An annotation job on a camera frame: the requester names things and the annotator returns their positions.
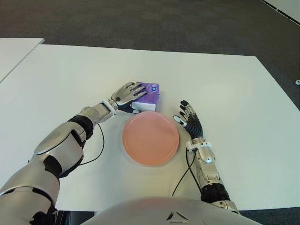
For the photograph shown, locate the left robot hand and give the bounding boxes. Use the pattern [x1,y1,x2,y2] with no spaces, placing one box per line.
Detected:
[110,81,149,115]

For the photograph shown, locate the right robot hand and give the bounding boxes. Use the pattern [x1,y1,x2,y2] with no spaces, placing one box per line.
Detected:
[172,99,203,140]

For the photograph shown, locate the purple tissue pack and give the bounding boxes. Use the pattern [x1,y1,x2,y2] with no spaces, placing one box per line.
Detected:
[130,81,161,112]

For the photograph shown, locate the pink round plate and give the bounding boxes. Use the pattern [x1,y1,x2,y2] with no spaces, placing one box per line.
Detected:
[121,111,180,166]

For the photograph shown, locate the grey robot torso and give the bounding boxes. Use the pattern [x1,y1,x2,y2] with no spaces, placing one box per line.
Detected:
[81,196,258,225]

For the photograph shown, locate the adjacent white table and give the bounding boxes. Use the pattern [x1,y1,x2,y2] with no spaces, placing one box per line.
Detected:
[0,37,45,83]

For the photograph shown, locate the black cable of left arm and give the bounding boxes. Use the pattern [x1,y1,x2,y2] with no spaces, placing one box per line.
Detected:
[79,123,105,166]

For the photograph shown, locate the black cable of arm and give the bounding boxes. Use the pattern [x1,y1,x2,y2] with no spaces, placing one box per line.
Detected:
[172,147,197,197]
[79,123,105,166]

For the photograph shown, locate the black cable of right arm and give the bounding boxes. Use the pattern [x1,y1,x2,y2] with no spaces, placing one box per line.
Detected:
[172,147,197,197]

